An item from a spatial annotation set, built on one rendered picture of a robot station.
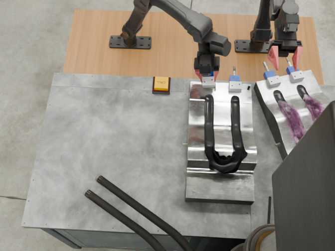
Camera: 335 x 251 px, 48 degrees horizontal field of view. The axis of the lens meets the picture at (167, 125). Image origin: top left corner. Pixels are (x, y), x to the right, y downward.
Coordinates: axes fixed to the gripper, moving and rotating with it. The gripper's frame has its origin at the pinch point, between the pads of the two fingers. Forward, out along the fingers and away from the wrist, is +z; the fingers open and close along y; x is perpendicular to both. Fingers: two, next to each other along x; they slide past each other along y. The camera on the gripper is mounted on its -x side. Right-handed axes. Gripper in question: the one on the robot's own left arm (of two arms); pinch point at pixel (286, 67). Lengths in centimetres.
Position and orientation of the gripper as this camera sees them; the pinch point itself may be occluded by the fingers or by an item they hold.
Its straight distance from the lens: 136.6
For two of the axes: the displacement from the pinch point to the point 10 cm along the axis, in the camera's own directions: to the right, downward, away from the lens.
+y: 10.0, 0.4, -0.2
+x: 0.0, 3.9, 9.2
